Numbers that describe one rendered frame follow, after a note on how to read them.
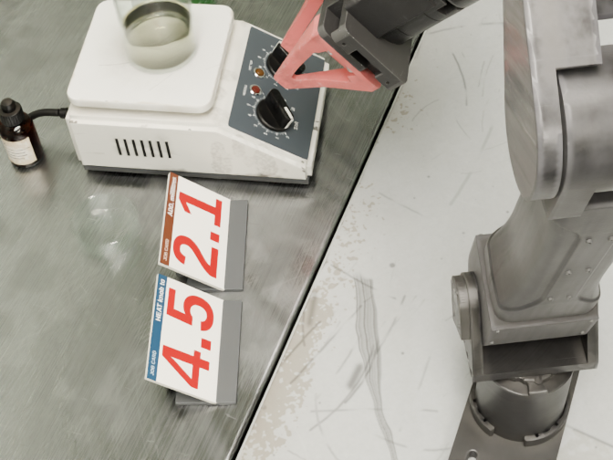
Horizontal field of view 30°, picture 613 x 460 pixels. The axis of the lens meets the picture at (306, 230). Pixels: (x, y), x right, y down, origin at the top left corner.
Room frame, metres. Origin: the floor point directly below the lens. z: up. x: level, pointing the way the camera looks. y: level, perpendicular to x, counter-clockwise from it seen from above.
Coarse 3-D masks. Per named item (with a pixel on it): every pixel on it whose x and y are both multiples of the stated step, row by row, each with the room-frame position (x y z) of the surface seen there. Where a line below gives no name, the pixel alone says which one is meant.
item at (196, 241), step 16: (192, 192) 0.60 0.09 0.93; (208, 192) 0.60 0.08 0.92; (176, 208) 0.57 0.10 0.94; (192, 208) 0.58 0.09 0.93; (208, 208) 0.59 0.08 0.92; (176, 224) 0.56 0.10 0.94; (192, 224) 0.56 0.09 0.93; (208, 224) 0.57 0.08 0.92; (176, 240) 0.54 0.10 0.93; (192, 240) 0.55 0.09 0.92; (208, 240) 0.55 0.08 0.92; (176, 256) 0.53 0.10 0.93; (192, 256) 0.53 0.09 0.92; (208, 256) 0.54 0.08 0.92; (192, 272) 0.52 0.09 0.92; (208, 272) 0.52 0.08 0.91
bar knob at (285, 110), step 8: (272, 96) 0.66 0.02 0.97; (280, 96) 0.66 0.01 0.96; (264, 104) 0.66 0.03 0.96; (272, 104) 0.65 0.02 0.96; (280, 104) 0.65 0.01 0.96; (256, 112) 0.65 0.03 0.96; (264, 112) 0.65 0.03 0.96; (272, 112) 0.65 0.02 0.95; (280, 112) 0.64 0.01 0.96; (288, 112) 0.64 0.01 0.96; (264, 120) 0.64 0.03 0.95; (272, 120) 0.64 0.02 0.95; (280, 120) 0.64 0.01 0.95; (288, 120) 0.64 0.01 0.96; (272, 128) 0.64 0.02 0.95; (280, 128) 0.64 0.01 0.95
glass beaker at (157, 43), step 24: (120, 0) 0.68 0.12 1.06; (144, 0) 0.67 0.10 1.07; (168, 0) 0.67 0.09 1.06; (120, 24) 0.68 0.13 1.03; (144, 24) 0.67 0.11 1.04; (168, 24) 0.67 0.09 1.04; (192, 24) 0.69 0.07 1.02; (144, 48) 0.67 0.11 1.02; (168, 48) 0.67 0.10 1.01; (192, 48) 0.69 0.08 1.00; (168, 72) 0.67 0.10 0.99
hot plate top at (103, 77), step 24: (96, 24) 0.74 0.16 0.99; (216, 24) 0.72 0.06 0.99; (96, 48) 0.71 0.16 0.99; (120, 48) 0.71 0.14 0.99; (216, 48) 0.70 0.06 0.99; (96, 72) 0.68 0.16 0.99; (120, 72) 0.68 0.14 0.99; (144, 72) 0.68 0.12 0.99; (192, 72) 0.67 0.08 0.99; (216, 72) 0.67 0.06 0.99; (72, 96) 0.66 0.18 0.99; (96, 96) 0.65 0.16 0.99; (120, 96) 0.65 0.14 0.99; (144, 96) 0.65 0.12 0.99; (168, 96) 0.65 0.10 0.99; (192, 96) 0.64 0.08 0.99
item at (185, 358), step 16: (176, 288) 0.50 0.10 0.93; (176, 304) 0.49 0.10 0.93; (192, 304) 0.49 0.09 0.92; (208, 304) 0.50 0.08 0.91; (176, 320) 0.47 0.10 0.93; (192, 320) 0.48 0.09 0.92; (208, 320) 0.48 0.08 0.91; (176, 336) 0.46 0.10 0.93; (192, 336) 0.46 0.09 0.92; (208, 336) 0.47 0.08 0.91; (160, 352) 0.44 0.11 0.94; (176, 352) 0.45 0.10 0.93; (192, 352) 0.45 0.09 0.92; (208, 352) 0.45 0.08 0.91; (160, 368) 0.43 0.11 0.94; (176, 368) 0.43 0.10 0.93; (192, 368) 0.44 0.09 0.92; (208, 368) 0.44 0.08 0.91; (176, 384) 0.42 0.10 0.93; (192, 384) 0.42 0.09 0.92; (208, 384) 0.43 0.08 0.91
